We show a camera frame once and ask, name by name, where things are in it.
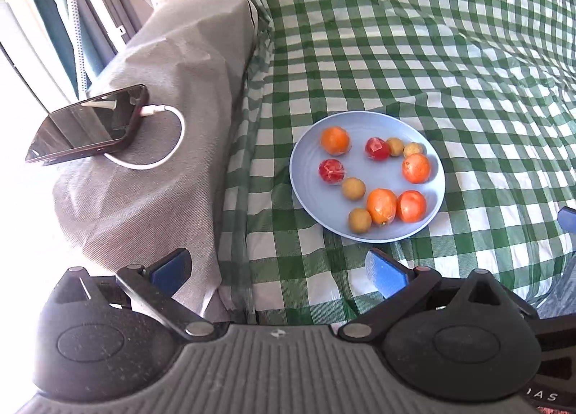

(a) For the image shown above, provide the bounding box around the tan round fruit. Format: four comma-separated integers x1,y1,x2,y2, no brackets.
342,177,366,201
347,208,372,235

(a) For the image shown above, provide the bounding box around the large orange fruit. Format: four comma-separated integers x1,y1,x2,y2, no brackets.
366,189,396,227

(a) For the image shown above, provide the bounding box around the light blue plate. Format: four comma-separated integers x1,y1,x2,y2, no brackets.
289,111,446,243

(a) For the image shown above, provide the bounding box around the red fruit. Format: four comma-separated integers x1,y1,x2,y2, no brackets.
364,137,391,162
318,158,346,185

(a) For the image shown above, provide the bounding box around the green white checkered cloth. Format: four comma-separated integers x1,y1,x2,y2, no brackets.
219,0,575,325

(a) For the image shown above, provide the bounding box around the white charging cable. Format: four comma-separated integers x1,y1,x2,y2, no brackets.
103,104,188,171

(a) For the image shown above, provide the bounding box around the striped curtain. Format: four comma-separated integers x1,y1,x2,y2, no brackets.
1,0,141,112

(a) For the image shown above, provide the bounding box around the small orange fruit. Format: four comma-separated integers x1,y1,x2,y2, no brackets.
402,153,432,184

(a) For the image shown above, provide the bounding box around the black smartphone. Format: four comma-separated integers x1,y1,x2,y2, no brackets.
24,85,149,165

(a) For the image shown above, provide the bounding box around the grey covered sofa armrest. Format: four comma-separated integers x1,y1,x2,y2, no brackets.
53,0,254,321

